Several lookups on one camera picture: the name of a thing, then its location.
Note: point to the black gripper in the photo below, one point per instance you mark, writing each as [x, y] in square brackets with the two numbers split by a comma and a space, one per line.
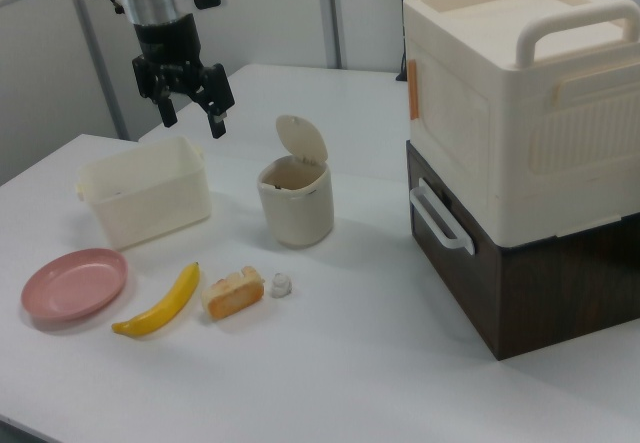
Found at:
[167, 43]

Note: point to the cream trash can lid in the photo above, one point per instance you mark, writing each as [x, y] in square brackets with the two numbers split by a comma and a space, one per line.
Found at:
[302, 138]

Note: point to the cream desktop trash can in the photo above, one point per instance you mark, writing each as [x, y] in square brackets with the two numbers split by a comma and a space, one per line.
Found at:
[297, 208]

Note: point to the translucent white storage bin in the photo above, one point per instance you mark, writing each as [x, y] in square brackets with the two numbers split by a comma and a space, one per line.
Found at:
[145, 198]

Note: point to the orange peeled fruit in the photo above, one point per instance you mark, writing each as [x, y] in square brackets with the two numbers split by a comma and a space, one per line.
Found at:
[232, 295]

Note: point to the yellow toy banana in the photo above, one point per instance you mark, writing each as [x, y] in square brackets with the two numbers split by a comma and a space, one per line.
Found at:
[165, 303]

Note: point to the pink plastic plate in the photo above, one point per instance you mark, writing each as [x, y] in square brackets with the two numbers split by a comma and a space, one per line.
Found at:
[75, 283]

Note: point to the orange tape strip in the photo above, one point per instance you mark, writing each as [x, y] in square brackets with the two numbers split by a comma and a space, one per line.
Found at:
[414, 90]

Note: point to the cream plastic storage box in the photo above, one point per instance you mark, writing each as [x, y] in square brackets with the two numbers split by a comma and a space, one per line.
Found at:
[500, 113]

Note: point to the dark brown wooden drawer box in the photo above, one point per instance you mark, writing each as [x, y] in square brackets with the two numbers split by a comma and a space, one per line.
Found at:
[540, 298]

